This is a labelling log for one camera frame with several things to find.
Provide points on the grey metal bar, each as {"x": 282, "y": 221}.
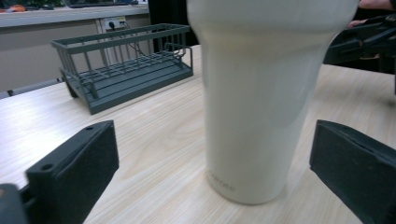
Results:
{"x": 31, "y": 88}

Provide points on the white wall power socket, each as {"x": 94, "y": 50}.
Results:
{"x": 113, "y": 23}

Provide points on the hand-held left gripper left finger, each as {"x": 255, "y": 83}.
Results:
{"x": 74, "y": 168}

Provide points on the white tumbler cup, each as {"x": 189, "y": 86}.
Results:
{"x": 258, "y": 102}

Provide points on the black curtain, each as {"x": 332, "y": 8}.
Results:
{"x": 171, "y": 21}

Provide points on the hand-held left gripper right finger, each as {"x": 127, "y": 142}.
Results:
{"x": 358, "y": 174}

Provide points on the beige desk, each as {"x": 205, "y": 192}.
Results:
{"x": 46, "y": 53}

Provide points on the dark keyboard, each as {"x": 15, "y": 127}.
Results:
{"x": 102, "y": 3}

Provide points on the orange object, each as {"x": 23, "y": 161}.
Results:
{"x": 12, "y": 8}

